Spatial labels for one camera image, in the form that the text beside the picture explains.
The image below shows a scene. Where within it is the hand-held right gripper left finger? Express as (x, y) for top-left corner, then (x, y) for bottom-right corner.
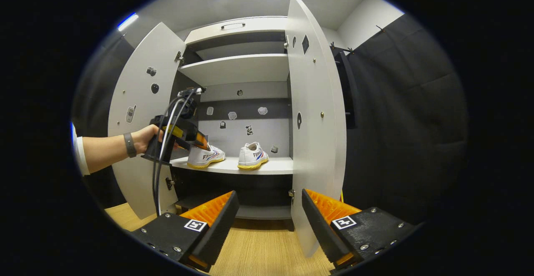
(131, 190), (240, 272)

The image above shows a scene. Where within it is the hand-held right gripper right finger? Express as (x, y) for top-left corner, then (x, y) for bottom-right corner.
(301, 188), (418, 274)

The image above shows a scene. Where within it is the white shoe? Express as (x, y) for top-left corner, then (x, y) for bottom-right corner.
(237, 142), (269, 170)
(186, 142), (226, 169)

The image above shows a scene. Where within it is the white shoe cabinet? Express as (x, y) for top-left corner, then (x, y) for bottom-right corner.
(108, 0), (348, 258)

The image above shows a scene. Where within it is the white cabinet door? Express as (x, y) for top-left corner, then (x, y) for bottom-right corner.
(108, 22), (186, 220)
(285, 0), (348, 258)

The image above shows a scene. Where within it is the white cabinet shelf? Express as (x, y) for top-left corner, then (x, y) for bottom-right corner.
(178, 54), (290, 86)
(170, 156), (294, 175)

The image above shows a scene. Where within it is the grey wristband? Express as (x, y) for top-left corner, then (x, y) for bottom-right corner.
(123, 132), (137, 158)

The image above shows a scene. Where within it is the white sleeve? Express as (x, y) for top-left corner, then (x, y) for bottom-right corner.
(72, 122), (91, 176)

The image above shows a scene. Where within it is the small ceiling light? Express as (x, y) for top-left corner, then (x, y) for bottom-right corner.
(117, 12), (139, 32)

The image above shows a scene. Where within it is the black backdrop cloth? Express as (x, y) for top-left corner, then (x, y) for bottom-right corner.
(71, 13), (468, 226)

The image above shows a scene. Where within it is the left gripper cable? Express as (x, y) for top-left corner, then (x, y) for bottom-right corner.
(151, 89), (196, 217)

